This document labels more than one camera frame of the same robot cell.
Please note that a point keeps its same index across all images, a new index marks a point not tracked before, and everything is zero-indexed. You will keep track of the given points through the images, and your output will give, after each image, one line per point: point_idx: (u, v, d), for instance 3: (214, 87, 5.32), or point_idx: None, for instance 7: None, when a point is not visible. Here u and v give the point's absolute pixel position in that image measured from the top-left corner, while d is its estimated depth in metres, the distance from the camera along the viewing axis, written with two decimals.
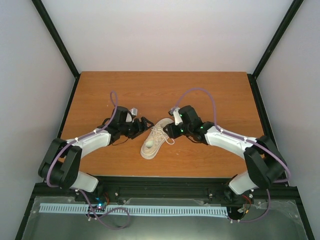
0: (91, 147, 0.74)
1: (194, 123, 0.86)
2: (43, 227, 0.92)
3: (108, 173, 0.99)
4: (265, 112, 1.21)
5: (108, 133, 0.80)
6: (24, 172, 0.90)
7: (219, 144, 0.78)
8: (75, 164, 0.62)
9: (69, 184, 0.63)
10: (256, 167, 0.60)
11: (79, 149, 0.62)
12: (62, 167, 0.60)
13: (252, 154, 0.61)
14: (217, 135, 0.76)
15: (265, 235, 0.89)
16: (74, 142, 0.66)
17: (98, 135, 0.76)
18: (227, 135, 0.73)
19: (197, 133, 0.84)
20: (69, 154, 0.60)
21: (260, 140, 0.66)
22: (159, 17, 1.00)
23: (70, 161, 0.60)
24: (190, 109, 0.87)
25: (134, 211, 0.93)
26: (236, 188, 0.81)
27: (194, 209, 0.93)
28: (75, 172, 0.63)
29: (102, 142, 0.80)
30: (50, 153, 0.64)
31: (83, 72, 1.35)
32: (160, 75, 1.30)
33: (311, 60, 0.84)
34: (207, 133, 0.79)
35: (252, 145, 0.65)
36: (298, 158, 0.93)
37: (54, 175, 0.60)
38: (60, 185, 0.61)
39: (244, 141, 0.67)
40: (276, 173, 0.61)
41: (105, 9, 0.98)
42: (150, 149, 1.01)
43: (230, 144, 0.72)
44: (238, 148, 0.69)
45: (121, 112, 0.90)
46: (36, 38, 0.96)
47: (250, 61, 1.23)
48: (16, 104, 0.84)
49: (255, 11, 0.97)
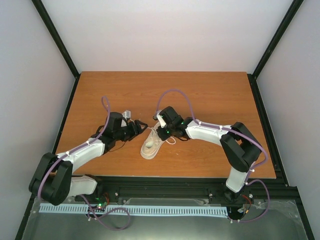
0: (84, 158, 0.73)
1: (174, 121, 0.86)
2: (43, 227, 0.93)
3: (107, 173, 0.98)
4: (265, 112, 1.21)
5: (101, 143, 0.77)
6: (24, 173, 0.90)
7: (199, 137, 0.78)
8: (66, 179, 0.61)
9: (60, 198, 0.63)
10: (232, 151, 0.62)
11: (70, 164, 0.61)
12: (53, 183, 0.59)
13: (226, 141, 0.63)
14: (197, 128, 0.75)
15: (265, 235, 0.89)
16: (65, 157, 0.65)
17: (90, 146, 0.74)
18: (205, 126, 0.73)
19: (179, 129, 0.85)
20: (60, 170, 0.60)
21: (235, 127, 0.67)
22: (159, 18, 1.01)
23: (61, 176, 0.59)
24: (169, 109, 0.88)
25: (134, 211, 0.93)
26: (233, 185, 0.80)
27: (194, 209, 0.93)
28: (66, 186, 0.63)
29: (97, 152, 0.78)
30: (40, 168, 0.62)
31: (83, 72, 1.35)
32: (160, 75, 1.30)
33: (311, 60, 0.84)
34: (186, 128, 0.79)
35: (228, 132, 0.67)
36: (298, 157, 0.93)
37: (45, 191, 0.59)
38: (51, 201, 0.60)
39: (220, 129, 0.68)
40: (252, 156, 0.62)
41: (105, 10, 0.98)
42: (150, 149, 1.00)
43: (209, 135, 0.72)
44: (216, 137, 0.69)
45: (113, 120, 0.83)
46: (36, 38, 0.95)
47: (250, 61, 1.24)
48: (17, 104, 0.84)
49: (255, 12, 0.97)
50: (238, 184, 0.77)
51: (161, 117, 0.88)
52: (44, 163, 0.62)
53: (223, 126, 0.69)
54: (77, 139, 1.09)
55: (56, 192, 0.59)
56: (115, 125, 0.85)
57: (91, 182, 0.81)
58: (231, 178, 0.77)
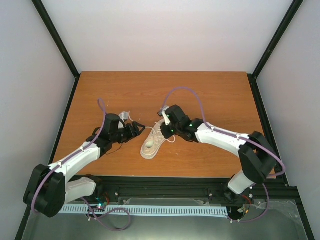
0: (79, 166, 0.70)
1: (182, 121, 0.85)
2: (43, 227, 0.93)
3: (107, 173, 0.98)
4: (265, 112, 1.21)
5: (97, 147, 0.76)
6: (24, 173, 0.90)
7: (210, 142, 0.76)
8: (59, 190, 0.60)
9: (55, 208, 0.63)
10: (251, 163, 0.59)
11: (62, 177, 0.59)
12: (46, 196, 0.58)
13: (245, 152, 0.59)
14: (209, 133, 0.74)
15: (265, 235, 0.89)
16: (57, 168, 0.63)
17: (84, 152, 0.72)
18: (218, 133, 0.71)
19: (187, 131, 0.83)
20: (53, 183, 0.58)
21: (253, 137, 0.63)
22: (159, 18, 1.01)
23: (53, 189, 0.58)
24: (177, 109, 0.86)
25: (134, 211, 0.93)
26: (236, 187, 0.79)
27: (194, 209, 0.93)
28: (60, 197, 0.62)
29: (93, 157, 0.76)
30: (32, 180, 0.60)
31: (83, 72, 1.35)
32: (160, 75, 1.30)
33: (311, 60, 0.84)
34: (196, 132, 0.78)
35: (245, 143, 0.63)
36: (298, 157, 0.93)
37: (40, 203, 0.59)
38: (45, 213, 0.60)
39: (237, 139, 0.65)
40: (269, 168, 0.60)
41: (105, 10, 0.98)
42: (151, 149, 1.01)
43: (221, 142, 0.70)
44: (231, 147, 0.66)
45: (110, 122, 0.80)
46: (36, 38, 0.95)
47: (250, 61, 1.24)
48: (17, 104, 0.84)
49: (255, 12, 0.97)
50: (241, 187, 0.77)
51: (168, 117, 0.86)
52: (35, 175, 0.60)
53: (240, 135, 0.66)
54: (77, 139, 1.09)
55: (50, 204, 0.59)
56: (112, 127, 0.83)
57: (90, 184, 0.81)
58: (236, 179, 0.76)
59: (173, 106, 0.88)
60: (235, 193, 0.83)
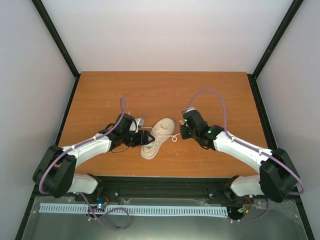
0: (89, 154, 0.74)
1: (200, 126, 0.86)
2: (43, 227, 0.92)
3: (108, 173, 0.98)
4: (265, 112, 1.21)
5: (108, 140, 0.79)
6: (25, 173, 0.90)
7: (230, 151, 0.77)
8: (68, 174, 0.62)
9: (62, 191, 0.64)
10: (271, 181, 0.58)
11: (73, 159, 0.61)
12: (55, 176, 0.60)
13: (267, 169, 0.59)
14: (228, 143, 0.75)
15: (265, 235, 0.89)
16: (70, 151, 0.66)
17: (96, 142, 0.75)
18: (238, 144, 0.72)
19: (204, 137, 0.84)
20: (64, 163, 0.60)
21: (276, 154, 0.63)
22: (158, 18, 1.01)
23: (63, 170, 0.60)
24: (195, 113, 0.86)
25: (134, 211, 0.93)
26: (239, 190, 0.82)
27: (194, 209, 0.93)
28: (69, 181, 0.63)
29: (102, 149, 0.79)
30: (46, 159, 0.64)
31: (83, 72, 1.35)
32: (160, 75, 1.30)
33: (311, 59, 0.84)
34: (215, 139, 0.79)
35: (268, 159, 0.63)
36: (298, 157, 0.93)
37: (47, 183, 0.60)
38: (52, 194, 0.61)
39: (259, 154, 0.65)
40: (289, 187, 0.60)
41: (104, 9, 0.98)
42: (150, 149, 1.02)
43: (242, 154, 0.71)
44: (252, 160, 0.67)
45: (125, 120, 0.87)
46: (36, 38, 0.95)
47: (250, 61, 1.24)
48: (17, 104, 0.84)
49: (255, 11, 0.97)
50: (242, 189, 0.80)
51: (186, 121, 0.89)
52: (49, 156, 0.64)
53: (262, 150, 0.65)
54: (77, 139, 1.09)
55: (58, 185, 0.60)
56: (126, 126, 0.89)
57: (91, 182, 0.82)
58: (245, 180, 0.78)
59: (191, 110, 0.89)
60: (237, 195, 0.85)
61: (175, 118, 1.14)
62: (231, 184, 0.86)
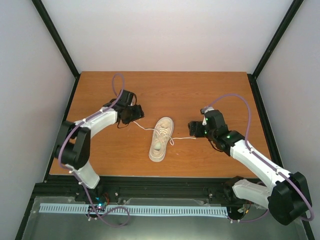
0: (99, 127, 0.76)
1: (220, 129, 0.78)
2: (42, 228, 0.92)
3: (108, 173, 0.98)
4: (265, 111, 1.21)
5: (114, 112, 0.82)
6: (24, 172, 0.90)
7: (243, 162, 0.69)
8: (86, 144, 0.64)
9: (81, 164, 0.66)
10: (282, 202, 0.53)
11: (88, 130, 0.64)
12: (75, 148, 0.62)
13: (280, 190, 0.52)
14: (246, 154, 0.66)
15: (265, 235, 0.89)
16: (83, 124, 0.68)
17: (104, 115, 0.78)
18: (257, 157, 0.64)
19: (222, 141, 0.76)
20: (80, 135, 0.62)
21: (293, 178, 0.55)
22: (159, 18, 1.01)
23: (82, 141, 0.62)
24: (219, 114, 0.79)
25: (134, 211, 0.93)
26: (240, 193, 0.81)
27: (194, 209, 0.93)
28: (86, 152, 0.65)
29: (110, 120, 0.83)
30: (60, 135, 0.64)
31: (83, 72, 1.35)
32: (160, 75, 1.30)
33: (311, 59, 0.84)
34: (233, 146, 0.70)
35: (284, 181, 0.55)
36: (298, 157, 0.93)
37: (67, 157, 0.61)
38: (74, 165, 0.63)
39: (276, 173, 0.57)
40: (298, 212, 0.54)
41: (105, 9, 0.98)
42: (160, 151, 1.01)
43: (257, 169, 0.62)
44: (266, 178, 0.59)
45: (128, 93, 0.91)
46: (36, 37, 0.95)
47: (250, 61, 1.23)
48: (17, 103, 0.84)
49: (255, 11, 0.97)
50: (245, 194, 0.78)
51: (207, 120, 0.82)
52: (64, 131, 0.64)
53: (280, 170, 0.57)
54: None
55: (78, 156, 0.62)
56: (129, 99, 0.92)
57: (95, 176, 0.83)
58: (252, 188, 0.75)
59: (215, 110, 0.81)
60: (236, 196, 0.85)
61: (175, 118, 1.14)
62: (233, 184, 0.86)
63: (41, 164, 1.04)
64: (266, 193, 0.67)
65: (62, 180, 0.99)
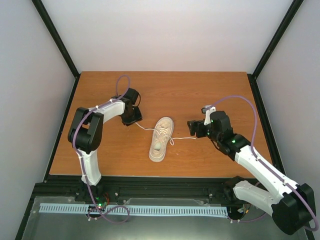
0: (109, 115, 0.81)
1: (226, 132, 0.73)
2: (42, 228, 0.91)
3: (107, 173, 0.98)
4: (265, 111, 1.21)
5: (122, 102, 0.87)
6: (24, 172, 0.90)
7: (248, 169, 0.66)
8: (99, 129, 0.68)
9: (94, 147, 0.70)
10: (287, 214, 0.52)
11: (101, 115, 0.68)
12: (89, 131, 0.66)
13: (287, 202, 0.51)
14: (252, 161, 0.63)
15: (265, 235, 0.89)
16: (95, 110, 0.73)
17: (114, 104, 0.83)
18: (263, 165, 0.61)
19: (226, 146, 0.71)
20: (94, 120, 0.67)
21: (300, 189, 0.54)
22: (159, 18, 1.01)
23: (95, 125, 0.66)
24: (225, 116, 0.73)
25: (134, 211, 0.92)
26: (242, 195, 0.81)
27: (194, 209, 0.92)
28: (99, 135, 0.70)
29: (118, 110, 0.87)
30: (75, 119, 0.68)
31: (83, 72, 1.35)
32: (160, 75, 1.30)
33: (311, 59, 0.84)
34: (239, 152, 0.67)
35: (291, 192, 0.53)
36: (298, 156, 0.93)
37: (82, 140, 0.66)
38: (87, 148, 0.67)
39: (283, 183, 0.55)
40: (302, 222, 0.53)
41: (105, 10, 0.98)
42: (160, 151, 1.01)
43: (263, 177, 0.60)
44: (272, 188, 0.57)
45: (133, 91, 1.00)
46: (36, 37, 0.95)
47: (250, 61, 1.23)
48: (17, 103, 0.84)
49: (255, 11, 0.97)
50: (246, 196, 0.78)
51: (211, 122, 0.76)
52: (78, 115, 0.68)
53: (287, 181, 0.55)
54: None
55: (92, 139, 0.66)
56: (134, 97, 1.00)
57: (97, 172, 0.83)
58: (256, 192, 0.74)
59: (221, 112, 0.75)
60: (236, 196, 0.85)
61: (175, 118, 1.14)
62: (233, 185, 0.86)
63: (41, 164, 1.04)
64: (269, 200, 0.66)
65: (63, 180, 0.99)
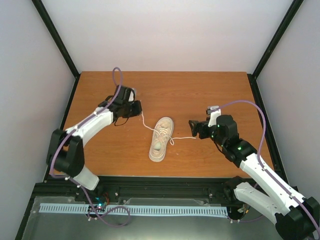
0: (94, 130, 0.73)
1: (232, 138, 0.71)
2: (42, 228, 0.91)
3: (107, 173, 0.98)
4: (265, 111, 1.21)
5: (109, 113, 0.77)
6: (24, 173, 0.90)
7: (253, 178, 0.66)
8: (78, 153, 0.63)
9: (76, 170, 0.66)
10: (293, 228, 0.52)
11: (80, 139, 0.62)
12: (67, 157, 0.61)
13: (293, 216, 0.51)
14: (258, 171, 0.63)
15: (265, 235, 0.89)
16: (75, 131, 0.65)
17: (98, 117, 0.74)
18: (270, 176, 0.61)
19: (231, 152, 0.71)
20: (71, 144, 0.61)
21: (306, 202, 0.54)
22: (158, 18, 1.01)
23: (73, 150, 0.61)
24: (232, 121, 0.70)
25: (134, 211, 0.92)
26: (242, 197, 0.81)
27: (194, 209, 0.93)
28: (79, 158, 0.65)
29: (107, 120, 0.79)
30: (53, 143, 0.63)
31: (83, 72, 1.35)
32: (160, 75, 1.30)
33: (311, 58, 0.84)
34: (244, 160, 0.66)
35: (297, 206, 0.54)
36: (297, 156, 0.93)
37: (60, 166, 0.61)
38: (68, 173, 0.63)
39: (290, 197, 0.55)
40: (306, 234, 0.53)
41: (104, 10, 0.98)
42: (160, 151, 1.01)
43: (269, 189, 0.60)
44: (278, 200, 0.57)
45: (124, 89, 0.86)
46: (36, 37, 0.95)
47: (250, 61, 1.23)
48: (17, 103, 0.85)
49: (255, 11, 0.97)
50: (247, 199, 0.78)
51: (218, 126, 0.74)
52: (55, 139, 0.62)
53: (294, 194, 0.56)
54: None
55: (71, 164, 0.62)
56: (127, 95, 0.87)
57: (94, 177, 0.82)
58: (258, 197, 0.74)
59: (228, 116, 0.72)
60: (236, 197, 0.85)
61: (175, 118, 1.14)
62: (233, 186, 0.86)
63: (41, 164, 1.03)
64: (273, 208, 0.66)
65: (63, 180, 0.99)
